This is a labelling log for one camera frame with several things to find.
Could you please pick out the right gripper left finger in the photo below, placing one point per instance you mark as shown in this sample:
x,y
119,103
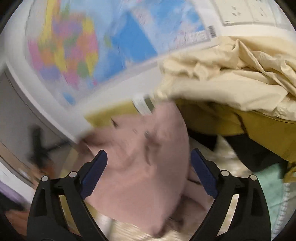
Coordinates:
x,y
46,218

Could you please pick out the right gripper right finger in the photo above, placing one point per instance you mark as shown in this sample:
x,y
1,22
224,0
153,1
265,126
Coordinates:
x,y
239,211

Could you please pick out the pink jacket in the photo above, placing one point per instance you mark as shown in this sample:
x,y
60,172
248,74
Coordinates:
x,y
148,181

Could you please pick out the grey door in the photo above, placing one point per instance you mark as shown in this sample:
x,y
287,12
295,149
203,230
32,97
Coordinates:
x,y
18,118

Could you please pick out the patterned yellow bed sheet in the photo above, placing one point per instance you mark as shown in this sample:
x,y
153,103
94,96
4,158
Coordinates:
x,y
140,169

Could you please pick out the black garment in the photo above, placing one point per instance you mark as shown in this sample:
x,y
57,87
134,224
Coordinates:
x,y
253,155

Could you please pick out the mustard brown jacket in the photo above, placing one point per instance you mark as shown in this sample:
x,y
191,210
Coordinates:
x,y
275,134

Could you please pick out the cream garment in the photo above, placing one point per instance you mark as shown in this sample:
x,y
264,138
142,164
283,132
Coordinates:
x,y
245,73

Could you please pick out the wall map poster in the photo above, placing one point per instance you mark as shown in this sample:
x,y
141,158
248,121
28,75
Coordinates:
x,y
74,47

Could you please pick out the white wall socket panel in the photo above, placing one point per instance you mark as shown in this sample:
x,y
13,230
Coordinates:
x,y
249,12

